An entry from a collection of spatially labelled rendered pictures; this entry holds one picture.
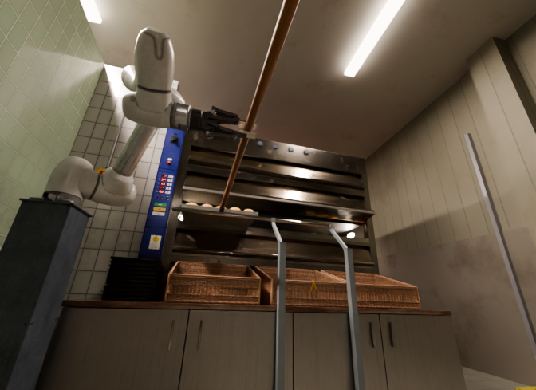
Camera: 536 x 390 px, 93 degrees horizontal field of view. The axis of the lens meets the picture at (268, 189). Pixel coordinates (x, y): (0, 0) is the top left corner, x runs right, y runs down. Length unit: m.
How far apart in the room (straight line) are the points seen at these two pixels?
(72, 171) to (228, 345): 1.21
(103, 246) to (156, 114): 1.49
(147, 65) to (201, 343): 1.32
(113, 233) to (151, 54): 1.60
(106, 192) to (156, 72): 0.89
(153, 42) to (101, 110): 1.90
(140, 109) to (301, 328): 1.42
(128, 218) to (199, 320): 1.04
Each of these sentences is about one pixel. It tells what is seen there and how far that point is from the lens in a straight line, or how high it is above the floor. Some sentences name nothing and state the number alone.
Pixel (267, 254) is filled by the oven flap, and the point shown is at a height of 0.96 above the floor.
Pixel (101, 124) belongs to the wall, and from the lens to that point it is 2.67.
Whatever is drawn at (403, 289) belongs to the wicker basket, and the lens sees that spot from 2.21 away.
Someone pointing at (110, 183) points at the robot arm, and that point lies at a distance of 1.60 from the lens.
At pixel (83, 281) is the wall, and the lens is 2.25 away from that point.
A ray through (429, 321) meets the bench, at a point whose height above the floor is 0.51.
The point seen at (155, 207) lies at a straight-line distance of 2.21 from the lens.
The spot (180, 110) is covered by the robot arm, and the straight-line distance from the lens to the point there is 0.92.
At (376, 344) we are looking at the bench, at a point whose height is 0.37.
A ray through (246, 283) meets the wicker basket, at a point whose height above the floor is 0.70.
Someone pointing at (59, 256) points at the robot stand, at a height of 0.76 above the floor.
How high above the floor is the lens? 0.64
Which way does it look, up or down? 23 degrees up
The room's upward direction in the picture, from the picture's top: 2 degrees clockwise
